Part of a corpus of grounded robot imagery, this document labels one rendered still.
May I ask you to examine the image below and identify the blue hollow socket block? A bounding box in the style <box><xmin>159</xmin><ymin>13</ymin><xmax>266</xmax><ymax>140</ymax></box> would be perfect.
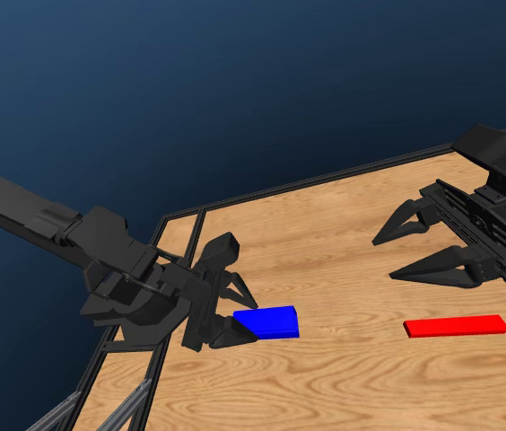
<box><xmin>231</xmin><ymin>305</ymin><xmax>301</xmax><ymax>340</ymax></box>

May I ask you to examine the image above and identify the thin red peg bar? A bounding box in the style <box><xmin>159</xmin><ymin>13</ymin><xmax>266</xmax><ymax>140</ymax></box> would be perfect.
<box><xmin>403</xmin><ymin>313</ymin><xmax>506</xmax><ymax>339</ymax></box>

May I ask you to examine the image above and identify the grey metal strut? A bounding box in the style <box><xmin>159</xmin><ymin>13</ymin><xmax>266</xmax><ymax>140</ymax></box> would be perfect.
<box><xmin>23</xmin><ymin>389</ymin><xmax>84</xmax><ymax>431</ymax></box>
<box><xmin>94</xmin><ymin>378</ymin><xmax>153</xmax><ymax>431</ymax></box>

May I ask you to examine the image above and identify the black table frame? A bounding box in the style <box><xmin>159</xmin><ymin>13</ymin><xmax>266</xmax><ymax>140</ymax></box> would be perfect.
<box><xmin>23</xmin><ymin>119</ymin><xmax>506</xmax><ymax>431</ymax></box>

